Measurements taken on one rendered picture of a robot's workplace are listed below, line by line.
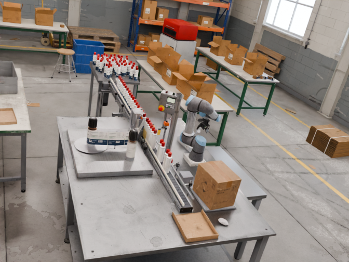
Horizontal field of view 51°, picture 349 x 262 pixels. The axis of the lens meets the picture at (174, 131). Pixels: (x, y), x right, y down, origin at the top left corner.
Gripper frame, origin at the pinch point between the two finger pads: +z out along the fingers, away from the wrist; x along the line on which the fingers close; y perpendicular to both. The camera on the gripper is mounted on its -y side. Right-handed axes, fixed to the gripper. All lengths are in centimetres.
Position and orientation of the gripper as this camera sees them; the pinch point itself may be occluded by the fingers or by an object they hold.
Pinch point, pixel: (200, 133)
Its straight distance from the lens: 402.2
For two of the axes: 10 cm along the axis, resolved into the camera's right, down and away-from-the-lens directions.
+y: 5.0, 4.6, -7.3
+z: -1.9, 8.8, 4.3
